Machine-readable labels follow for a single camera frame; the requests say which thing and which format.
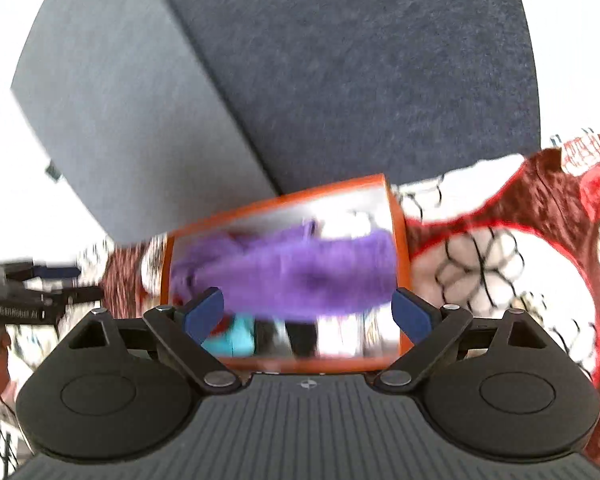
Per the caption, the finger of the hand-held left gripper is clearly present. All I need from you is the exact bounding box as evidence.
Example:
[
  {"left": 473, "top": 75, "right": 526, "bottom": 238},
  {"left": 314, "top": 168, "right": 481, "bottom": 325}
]
[
  {"left": 24, "top": 284, "right": 106, "bottom": 307},
  {"left": 4, "top": 259, "right": 82, "bottom": 282}
]

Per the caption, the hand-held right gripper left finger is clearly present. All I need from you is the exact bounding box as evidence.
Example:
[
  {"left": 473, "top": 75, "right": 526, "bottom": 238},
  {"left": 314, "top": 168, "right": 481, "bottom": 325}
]
[{"left": 65, "top": 286, "right": 244, "bottom": 394}]

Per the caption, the black cloth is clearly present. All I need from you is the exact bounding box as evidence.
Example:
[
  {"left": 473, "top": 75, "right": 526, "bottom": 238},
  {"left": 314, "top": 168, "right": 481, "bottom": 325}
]
[{"left": 284, "top": 320, "right": 320, "bottom": 359}]

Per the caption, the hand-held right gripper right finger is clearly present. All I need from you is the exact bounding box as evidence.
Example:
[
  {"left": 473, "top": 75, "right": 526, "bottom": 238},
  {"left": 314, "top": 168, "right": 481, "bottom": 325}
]
[{"left": 375, "top": 287, "right": 547, "bottom": 394}]

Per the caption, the purple cloth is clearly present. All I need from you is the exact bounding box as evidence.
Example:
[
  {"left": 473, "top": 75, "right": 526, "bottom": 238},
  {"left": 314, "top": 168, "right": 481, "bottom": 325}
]
[{"left": 171, "top": 221, "right": 400, "bottom": 322}]

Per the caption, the orange cardboard box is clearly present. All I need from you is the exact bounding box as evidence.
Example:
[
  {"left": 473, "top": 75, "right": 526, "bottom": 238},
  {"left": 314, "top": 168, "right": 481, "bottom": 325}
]
[{"left": 159, "top": 174, "right": 417, "bottom": 377}]

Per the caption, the dark grey upholstered panel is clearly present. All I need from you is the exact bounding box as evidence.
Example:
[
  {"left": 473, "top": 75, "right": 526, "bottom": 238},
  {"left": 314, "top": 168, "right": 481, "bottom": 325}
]
[{"left": 10, "top": 0, "right": 542, "bottom": 246}]

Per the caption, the teal tissue packet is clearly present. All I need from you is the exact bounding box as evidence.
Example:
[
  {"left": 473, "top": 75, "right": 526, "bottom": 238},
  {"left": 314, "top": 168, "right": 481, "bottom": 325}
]
[{"left": 201, "top": 312, "right": 257, "bottom": 359}]

